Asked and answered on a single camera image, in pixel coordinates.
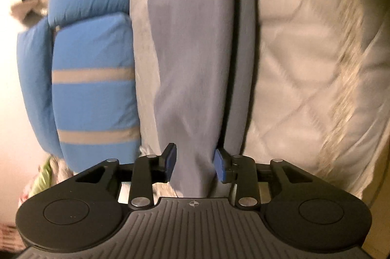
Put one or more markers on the grey quilted bedspread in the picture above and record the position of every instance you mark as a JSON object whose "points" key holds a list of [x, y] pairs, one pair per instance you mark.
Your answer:
{"points": [[304, 64]]}

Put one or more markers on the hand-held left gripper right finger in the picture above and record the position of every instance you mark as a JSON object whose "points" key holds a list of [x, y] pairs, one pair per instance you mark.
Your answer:
{"points": [[221, 166]]}

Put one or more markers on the grey sweatpants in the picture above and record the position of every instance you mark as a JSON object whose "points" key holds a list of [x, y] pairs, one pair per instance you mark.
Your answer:
{"points": [[195, 64]]}

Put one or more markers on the light green blanket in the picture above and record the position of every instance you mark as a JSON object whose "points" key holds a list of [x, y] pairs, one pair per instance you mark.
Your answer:
{"points": [[41, 176]]}

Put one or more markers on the plain blue pillow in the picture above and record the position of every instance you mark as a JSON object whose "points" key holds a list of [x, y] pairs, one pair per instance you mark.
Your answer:
{"points": [[33, 79]]}

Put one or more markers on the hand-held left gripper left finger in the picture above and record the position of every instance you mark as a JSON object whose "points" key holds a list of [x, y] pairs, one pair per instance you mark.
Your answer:
{"points": [[170, 163]]}

